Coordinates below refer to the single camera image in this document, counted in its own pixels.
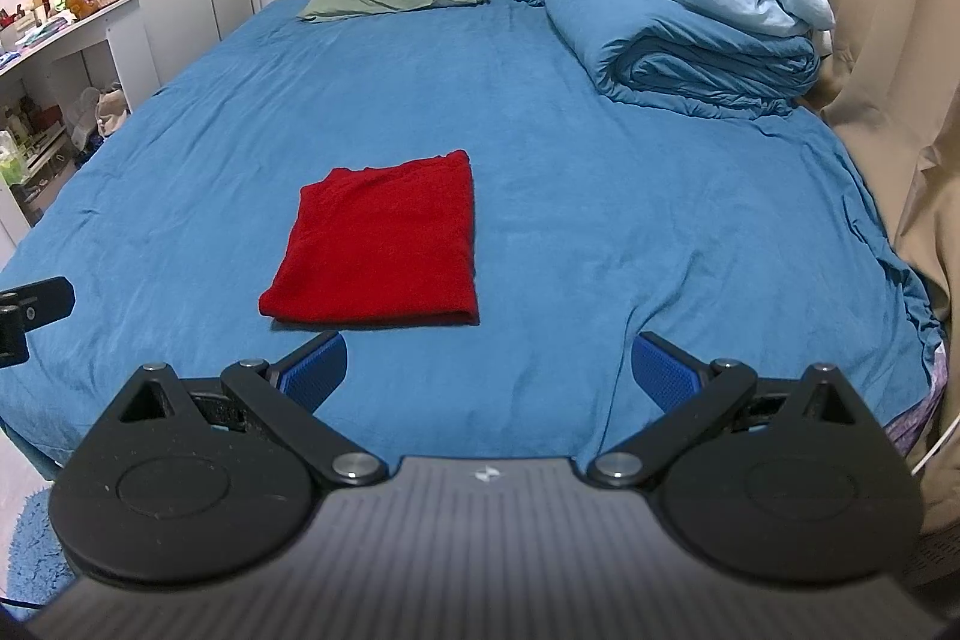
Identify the folded blue duvet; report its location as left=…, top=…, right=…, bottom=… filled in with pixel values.
left=540, top=0, right=822, bottom=120

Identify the blue fluffy rug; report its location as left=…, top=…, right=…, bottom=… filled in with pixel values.
left=7, top=490, right=76, bottom=607

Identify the dark mesh object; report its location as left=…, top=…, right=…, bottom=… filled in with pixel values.
left=911, top=527, right=960, bottom=581

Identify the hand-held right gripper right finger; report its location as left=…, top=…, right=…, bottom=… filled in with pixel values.
left=585, top=331, right=875, bottom=489

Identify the white cable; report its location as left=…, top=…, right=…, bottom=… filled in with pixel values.
left=911, top=415, right=960, bottom=476

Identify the white tote bag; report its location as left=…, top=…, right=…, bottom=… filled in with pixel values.
left=94, top=85, right=132, bottom=139

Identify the red knit sweater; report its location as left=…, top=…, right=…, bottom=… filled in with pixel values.
left=259, top=149, right=481, bottom=327

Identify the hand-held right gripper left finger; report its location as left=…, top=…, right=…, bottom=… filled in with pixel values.
left=97, top=331, right=391, bottom=489

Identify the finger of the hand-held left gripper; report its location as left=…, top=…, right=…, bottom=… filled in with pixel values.
left=0, top=278, right=76, bottom=333

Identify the purple patterned mattress side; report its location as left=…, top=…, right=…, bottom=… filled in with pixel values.
left=885, top=362, right=942, bottom=453

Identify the bed with blue sheet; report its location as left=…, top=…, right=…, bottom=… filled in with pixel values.
left=0, top=0, right=946, bottom=468

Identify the white desk with shelves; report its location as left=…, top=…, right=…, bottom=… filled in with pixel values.
left=0, top=0, right=158, bottom=236

